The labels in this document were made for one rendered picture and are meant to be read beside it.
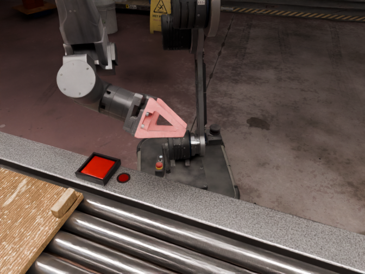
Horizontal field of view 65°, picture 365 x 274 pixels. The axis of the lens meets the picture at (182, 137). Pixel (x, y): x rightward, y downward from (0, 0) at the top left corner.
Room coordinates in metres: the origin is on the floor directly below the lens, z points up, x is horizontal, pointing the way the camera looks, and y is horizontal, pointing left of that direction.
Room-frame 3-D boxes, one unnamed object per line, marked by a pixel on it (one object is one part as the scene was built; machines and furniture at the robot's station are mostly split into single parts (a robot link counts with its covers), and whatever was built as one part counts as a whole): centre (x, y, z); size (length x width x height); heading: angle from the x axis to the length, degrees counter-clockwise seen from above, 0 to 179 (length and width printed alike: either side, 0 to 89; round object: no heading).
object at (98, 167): (0.48, 0.20, 0.92); 0.06 x 0.06 x 0.01; 70
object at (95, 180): (0.48, 0.20, 0.92); 0.08 x 0.08 x 0.02; 70
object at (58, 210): (0.36, 0.23, 0.95); 0.06 x 0.02 x 0.03; 160
